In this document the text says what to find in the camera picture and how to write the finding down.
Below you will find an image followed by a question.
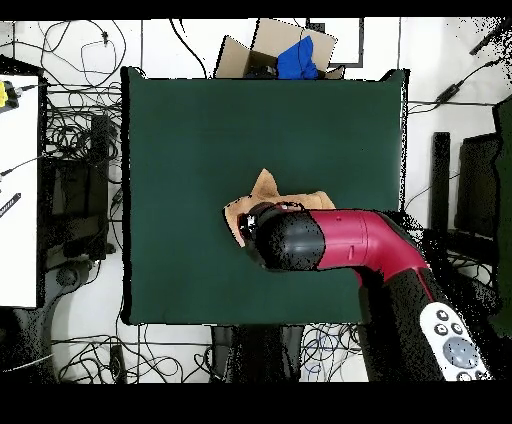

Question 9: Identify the tan terry towel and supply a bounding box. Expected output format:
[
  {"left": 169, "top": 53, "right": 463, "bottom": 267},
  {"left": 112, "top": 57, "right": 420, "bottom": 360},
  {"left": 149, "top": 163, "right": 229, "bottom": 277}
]
[{"left": 222, "top": 167, "right": 337, "bottom": 248}]

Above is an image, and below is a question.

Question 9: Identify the black flat strip tool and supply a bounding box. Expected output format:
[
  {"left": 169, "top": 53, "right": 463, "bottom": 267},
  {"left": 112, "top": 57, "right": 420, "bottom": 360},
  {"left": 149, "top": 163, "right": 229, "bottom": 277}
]
[{"left": 0, "top": 192, "right": 22, "bottom": 219}]

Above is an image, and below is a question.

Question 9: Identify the dark green table cloth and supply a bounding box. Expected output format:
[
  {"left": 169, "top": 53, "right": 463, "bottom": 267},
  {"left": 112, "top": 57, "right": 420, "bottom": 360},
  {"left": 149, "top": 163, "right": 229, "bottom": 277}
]
[{"left": 120, "top": 65, "right": 410, "bottom": 326}]

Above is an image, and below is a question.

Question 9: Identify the open cardboard box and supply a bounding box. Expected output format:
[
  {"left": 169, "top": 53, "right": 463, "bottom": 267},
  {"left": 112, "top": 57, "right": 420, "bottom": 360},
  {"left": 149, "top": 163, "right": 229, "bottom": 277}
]
[{"left": 213, "top": 17, "right": 346, "bottom": 80}]

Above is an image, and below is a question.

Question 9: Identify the black equipment case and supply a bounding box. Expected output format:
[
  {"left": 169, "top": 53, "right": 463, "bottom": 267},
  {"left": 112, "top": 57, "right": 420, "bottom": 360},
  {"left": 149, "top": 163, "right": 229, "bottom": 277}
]
[{"left": 43, "top": 113, "right": 111, "bottom": 261}]

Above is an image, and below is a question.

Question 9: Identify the blue cloth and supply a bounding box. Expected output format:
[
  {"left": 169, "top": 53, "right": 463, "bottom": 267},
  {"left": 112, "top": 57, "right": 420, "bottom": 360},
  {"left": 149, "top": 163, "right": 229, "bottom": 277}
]
[{"left": 276, "top": 35, "right": 320, "bottom": 80}]

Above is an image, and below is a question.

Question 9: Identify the black power strip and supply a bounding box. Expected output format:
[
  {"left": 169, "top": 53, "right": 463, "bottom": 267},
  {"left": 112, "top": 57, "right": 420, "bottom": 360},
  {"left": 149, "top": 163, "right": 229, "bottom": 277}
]
[{"left": 109, "top": 344, "right": 128, "bottom": 383}]

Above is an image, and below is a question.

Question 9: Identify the black upright bar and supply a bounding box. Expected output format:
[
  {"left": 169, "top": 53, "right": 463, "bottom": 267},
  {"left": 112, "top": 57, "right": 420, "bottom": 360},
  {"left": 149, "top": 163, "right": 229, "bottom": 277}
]
[{"left": 428, "top": 131, "right": 452, "bottom": 257}]

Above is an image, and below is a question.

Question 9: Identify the white side table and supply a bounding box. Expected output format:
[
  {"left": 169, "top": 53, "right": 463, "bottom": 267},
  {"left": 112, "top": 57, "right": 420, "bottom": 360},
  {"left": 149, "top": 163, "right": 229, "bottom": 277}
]
[{"left": 0, "top": 73, "right": 41, "bottom": 309}]

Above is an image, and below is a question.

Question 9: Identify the black panel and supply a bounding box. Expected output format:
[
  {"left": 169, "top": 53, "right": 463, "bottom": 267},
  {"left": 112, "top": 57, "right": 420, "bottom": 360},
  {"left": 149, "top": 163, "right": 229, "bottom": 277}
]
[{"left": 454, "top": 133, "right": 501, "bottom": 241}]

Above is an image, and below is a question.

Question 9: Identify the black power adapter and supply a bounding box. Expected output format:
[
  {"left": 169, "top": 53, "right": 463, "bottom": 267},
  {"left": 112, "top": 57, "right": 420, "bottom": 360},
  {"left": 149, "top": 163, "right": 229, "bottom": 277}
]
[{"left": 434, "top": 81, "right": 462, "bottom": 104}]

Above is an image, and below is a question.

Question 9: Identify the green cloth covered stand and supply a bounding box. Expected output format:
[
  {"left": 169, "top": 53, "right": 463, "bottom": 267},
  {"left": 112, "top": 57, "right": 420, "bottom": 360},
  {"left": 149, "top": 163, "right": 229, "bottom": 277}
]
[{"left": 487, "top": 95, "right": 512, "bottom": 337}]

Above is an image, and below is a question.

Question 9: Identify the yellow and black device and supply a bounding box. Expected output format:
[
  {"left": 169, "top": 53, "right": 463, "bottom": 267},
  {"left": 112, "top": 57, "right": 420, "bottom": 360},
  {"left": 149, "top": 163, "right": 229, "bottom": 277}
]
[{"left": 0, "top": 80, "right": 20, "bottom": 115}]

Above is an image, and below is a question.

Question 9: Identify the black rod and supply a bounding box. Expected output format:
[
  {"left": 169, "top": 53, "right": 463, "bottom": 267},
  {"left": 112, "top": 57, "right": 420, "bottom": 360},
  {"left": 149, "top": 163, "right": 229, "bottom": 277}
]
[{"left": 469, "top": 17, "right": 512, "bottom": 56}]

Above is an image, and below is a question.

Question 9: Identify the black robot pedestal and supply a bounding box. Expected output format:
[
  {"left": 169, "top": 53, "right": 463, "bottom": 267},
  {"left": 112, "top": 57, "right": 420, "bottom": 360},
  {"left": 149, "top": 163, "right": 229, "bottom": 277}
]
[{"left": 209, "top": 324, "right": 305, "bottom": 383}]

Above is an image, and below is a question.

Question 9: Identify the grey pedestal leg with foot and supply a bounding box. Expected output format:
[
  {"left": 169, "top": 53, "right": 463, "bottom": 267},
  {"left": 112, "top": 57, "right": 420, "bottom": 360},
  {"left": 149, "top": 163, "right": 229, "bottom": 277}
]
[
  {"left": 455, "top": 275, "right": 501, "bottom": 321},
  {"left": 39, "top": 258, "right": 103, "bottom": 373}
]

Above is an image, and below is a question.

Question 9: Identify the dark square frame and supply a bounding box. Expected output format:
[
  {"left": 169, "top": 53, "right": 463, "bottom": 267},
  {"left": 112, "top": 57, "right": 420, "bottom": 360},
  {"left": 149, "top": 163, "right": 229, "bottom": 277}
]
[{"left": 306, "top": 17, "right": 365, "bottom": 68}]

